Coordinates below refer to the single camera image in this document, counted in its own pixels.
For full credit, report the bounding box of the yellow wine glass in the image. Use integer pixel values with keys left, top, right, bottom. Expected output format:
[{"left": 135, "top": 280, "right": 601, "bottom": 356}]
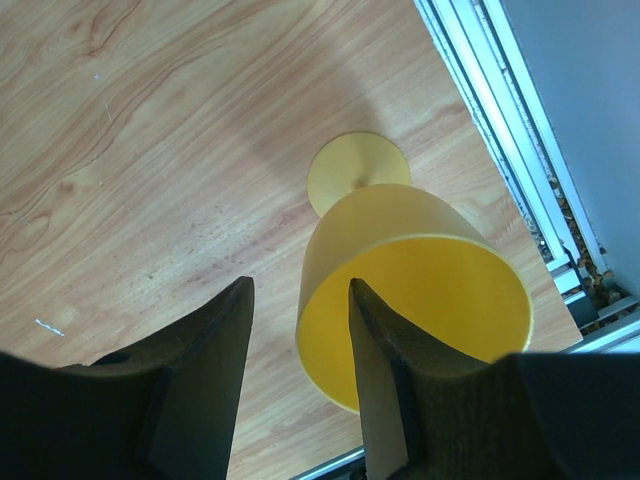
[{"left": 296, "top": 131, "right": 534, "bottom": 412}]

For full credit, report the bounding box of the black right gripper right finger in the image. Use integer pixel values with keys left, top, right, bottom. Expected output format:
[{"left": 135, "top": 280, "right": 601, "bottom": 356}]
[{"left": 349, "top": 279, "right": 639, "bottom": 479}]

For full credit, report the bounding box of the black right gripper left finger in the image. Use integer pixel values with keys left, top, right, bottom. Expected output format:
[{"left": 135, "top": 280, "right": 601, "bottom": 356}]
[{"left": 1, "top": 276, "right": 254, "bottom": 479}]

